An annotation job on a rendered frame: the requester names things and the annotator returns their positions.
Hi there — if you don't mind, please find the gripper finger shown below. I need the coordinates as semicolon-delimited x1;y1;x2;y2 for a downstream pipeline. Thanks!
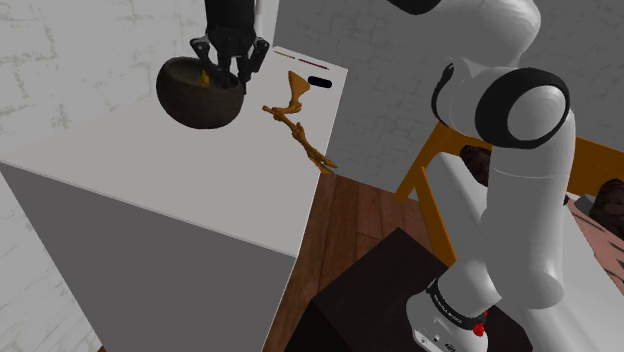
189;36;234;89
236;38;271;94

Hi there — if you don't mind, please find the dark brown bowl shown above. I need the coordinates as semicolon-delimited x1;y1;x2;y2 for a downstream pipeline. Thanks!
155;55;246;131

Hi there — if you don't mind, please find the red pencil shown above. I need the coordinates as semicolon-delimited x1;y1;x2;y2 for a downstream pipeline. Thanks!
297;57;331;71

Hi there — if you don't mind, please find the orange branch-shaped figure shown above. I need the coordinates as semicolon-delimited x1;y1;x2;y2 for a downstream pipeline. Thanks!
261;70;339;176

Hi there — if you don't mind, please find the white cabinet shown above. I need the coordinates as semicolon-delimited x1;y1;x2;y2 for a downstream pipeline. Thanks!
0;45;349;352

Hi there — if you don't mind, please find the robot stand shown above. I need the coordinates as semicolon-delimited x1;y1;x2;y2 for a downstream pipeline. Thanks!
284;227;534;352

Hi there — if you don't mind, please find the orange wooden frame bed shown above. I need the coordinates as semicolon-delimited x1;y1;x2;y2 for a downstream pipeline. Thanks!
394;121;624;352

